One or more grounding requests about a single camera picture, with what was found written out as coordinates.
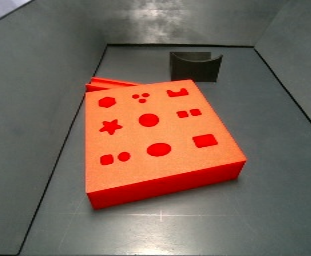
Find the black curved fixture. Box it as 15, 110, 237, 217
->
170, 52, 224, 82

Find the red shape sorting block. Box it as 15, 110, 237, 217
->
86, 80, 246, 209

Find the red arch object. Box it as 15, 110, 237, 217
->
86, 77, 138, 92

